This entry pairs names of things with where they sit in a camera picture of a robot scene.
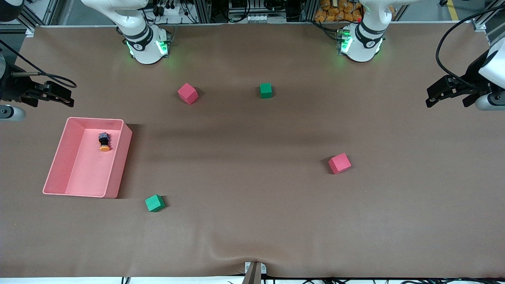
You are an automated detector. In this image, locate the orange push button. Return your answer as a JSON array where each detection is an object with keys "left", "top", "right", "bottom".
[{"left": 98, "top": 132, "right": 112, "bottom": 153}]

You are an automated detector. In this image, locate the pink plastic bin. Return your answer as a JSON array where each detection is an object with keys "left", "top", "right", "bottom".
[{"left": 42, "top": 117, "right": 133, "bottom": 199}]

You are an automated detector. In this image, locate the pink foam cube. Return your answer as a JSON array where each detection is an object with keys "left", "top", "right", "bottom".
[
  {"left": 177, "top": 83, "right": 199, "bottom": 105},
  {"left": 328, "top": 153, "right": 352, "bottom": 175}
]

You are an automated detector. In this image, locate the white power strip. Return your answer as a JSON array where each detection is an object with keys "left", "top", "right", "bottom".
[{"left": 156, "top": 0, "right": 183, "bottom": 17}]

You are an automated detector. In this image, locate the orange packaged items pile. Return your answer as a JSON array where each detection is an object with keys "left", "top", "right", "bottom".
[{"left": 314, "top": 0, "right": 365, "bottom": 23}]

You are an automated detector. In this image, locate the white terminal block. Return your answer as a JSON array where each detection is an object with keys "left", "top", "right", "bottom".
[{"left": 243, "top": 14, "right": 286, "bottom": 23}]

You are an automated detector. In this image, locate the brown table mat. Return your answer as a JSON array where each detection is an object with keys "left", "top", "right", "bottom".
[{"left": 0, "top": 22, "right": 505, "bottom": 278}]

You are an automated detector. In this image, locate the brown bar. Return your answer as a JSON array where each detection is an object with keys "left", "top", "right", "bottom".
[{"left": 241, "top": 262, "right": 262, "bottom": 284}]

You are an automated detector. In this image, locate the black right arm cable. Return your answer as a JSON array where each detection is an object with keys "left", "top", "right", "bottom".
[{"left": 0, "top": 39, "right": 77, "bottom": 89}]

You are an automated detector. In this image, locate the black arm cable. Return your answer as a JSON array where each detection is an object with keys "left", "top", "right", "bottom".
[
  {"left": 436, "top": 3, "right": 505, "bottom": 92},
  {"left": 0, "top": 39, "right": 77, "bottom": 89}
]

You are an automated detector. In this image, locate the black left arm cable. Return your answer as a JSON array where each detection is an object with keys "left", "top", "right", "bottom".
[{"left": 436, "top": 3, "right": 505, "bottom": 92}]

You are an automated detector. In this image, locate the aluminium frame rail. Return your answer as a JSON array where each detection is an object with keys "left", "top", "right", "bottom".
[
  {"left": 471, "top": 0, "right": 505, "bottom": 32},
  {"left": 16, "top": 0, "right": 60, "bottom": 32}
]

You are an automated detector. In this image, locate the aluminium frame post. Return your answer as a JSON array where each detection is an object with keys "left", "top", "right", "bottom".
[
  {"left": 301, "top": 0, "right": 318, "bottom": 22},
  {"left": 192, "top": 0, "right": 211, "bottom": 23}
]

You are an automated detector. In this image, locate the metal clamp bracket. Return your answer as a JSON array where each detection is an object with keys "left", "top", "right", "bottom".
[{"left": 244, "top": 262, "right": 267, "bottom": 275}]

